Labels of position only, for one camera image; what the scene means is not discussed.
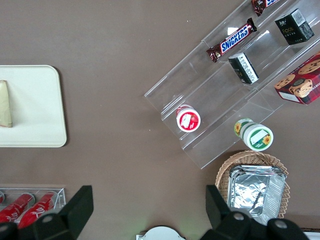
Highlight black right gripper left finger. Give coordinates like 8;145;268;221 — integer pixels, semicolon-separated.
0;184;94;240

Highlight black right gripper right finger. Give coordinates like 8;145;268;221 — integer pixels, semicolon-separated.
202;184;311;240

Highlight triangular sandwich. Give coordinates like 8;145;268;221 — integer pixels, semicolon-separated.
0;79;13;129

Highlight light wicker basket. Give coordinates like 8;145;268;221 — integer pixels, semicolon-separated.
215;149;291;226

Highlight cream plastic tray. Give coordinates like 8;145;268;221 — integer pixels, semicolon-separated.
0;64;68;148

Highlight clear acrylic bottle rack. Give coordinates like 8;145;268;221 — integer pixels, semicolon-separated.
0;184;67;226

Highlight aluminium foil container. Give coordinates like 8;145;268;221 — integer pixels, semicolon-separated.
228;172;286;226
229;164;287;177

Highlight green lid cup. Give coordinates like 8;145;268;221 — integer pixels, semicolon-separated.
233;117;274;152

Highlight red lid cup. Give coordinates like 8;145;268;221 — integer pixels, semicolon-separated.
175;104;202;133

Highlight clear acrylic stepped display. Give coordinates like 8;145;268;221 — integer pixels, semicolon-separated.
144;0;320;170

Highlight small black box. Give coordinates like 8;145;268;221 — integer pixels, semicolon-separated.
274;8;315;46
228;52;259;85

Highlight red cookie box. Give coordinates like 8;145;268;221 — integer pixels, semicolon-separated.
274;51;320;106

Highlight Snickers bar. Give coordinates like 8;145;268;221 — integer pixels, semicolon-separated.
251;0;283;17
206;17;258;63

